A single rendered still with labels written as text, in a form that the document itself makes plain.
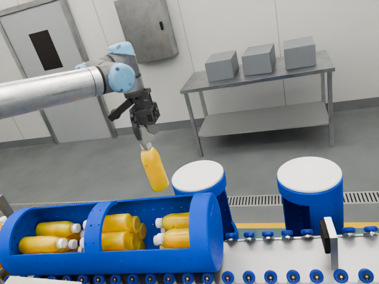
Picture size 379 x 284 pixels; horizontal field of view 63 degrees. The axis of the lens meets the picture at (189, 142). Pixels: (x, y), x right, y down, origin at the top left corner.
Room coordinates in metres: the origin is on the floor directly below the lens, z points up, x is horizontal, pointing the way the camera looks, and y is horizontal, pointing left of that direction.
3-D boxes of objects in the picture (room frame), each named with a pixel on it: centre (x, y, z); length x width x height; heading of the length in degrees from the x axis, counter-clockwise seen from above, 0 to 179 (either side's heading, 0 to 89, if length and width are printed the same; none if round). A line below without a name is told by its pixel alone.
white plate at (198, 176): (1.39, 0.00, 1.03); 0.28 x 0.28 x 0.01
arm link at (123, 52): (1.00, 0.13, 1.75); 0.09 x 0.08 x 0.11; 123
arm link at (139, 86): (1.01, 0.13, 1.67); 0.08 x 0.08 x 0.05
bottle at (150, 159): (1.01, 0.15, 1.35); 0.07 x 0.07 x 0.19
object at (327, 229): (0.77, -0.38, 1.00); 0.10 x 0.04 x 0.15; 163
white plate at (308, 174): (1.16, -0.49, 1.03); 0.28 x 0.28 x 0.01
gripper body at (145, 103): (1.00, 0.13, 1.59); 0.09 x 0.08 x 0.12; 74
